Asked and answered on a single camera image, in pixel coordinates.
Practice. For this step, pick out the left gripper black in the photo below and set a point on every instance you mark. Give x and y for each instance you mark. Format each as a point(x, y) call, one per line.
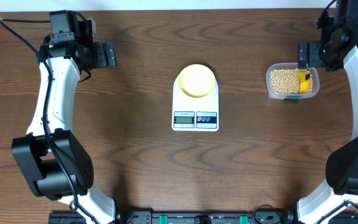
point(102, 60)

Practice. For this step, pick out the soybeans pile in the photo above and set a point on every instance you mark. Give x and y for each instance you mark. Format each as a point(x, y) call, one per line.
point(285, 81)

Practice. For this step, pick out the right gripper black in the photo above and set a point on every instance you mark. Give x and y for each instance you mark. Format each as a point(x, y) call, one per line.
point(313, 60)

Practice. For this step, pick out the yellow bowl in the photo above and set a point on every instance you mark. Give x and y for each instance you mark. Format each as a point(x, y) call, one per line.
point(196, 81)

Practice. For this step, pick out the white digital kitchen scale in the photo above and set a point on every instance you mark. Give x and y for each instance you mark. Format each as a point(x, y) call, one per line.
point(195, 114)

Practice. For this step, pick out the clear plastic container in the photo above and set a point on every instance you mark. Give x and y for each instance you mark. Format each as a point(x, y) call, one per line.
point(272, 94)

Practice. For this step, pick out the yellow measuring scoop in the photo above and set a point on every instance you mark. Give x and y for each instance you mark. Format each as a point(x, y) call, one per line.
point(304, 80)

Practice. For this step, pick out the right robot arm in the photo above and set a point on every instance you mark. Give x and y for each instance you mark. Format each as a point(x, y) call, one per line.
point(340, 186)

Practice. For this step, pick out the black mounting rail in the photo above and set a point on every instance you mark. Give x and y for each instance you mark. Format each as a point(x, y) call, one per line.
point(263, 216)

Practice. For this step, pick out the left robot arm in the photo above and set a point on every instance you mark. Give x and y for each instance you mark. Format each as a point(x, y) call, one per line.
point(53, 162)

